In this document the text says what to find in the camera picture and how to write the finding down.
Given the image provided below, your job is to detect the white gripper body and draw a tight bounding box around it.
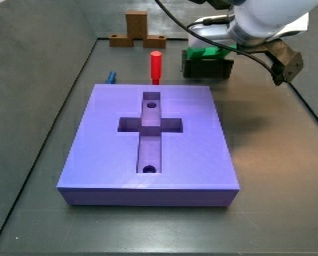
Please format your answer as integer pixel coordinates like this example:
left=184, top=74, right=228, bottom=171
left=187, top=14, right=235, bottom=46

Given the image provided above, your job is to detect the green U-shaped block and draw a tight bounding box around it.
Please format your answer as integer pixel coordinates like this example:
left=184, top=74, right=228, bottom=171
left=187, top=47, right=229, bottom=59

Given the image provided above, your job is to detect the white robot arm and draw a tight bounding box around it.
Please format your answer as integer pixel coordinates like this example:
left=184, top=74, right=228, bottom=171
left=191, top=0, right=318, bottom=47

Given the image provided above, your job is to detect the dark grey angle fixture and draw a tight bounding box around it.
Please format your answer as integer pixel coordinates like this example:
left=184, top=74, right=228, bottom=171
left=181, top=50, right=233, bottom=79

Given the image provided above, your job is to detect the purple board with cross slot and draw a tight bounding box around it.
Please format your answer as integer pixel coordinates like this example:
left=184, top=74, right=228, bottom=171
left=57, top=84, right=239, bottom=207

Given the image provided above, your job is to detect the red peg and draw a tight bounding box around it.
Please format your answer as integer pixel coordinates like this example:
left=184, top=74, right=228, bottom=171
left=151, top=51, right=161, bottom=85

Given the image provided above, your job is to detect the brown T-shaped block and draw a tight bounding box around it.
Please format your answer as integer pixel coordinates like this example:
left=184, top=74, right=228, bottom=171
left=108, top=10, right=167, bottom=49

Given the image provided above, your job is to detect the blue peg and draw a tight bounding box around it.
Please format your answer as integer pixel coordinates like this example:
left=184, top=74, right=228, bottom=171
left=105, top=71, right=116, bottom=84

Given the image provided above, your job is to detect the black cable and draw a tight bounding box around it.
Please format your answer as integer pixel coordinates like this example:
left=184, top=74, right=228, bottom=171
left=153, top=0, right=279, bottom=76

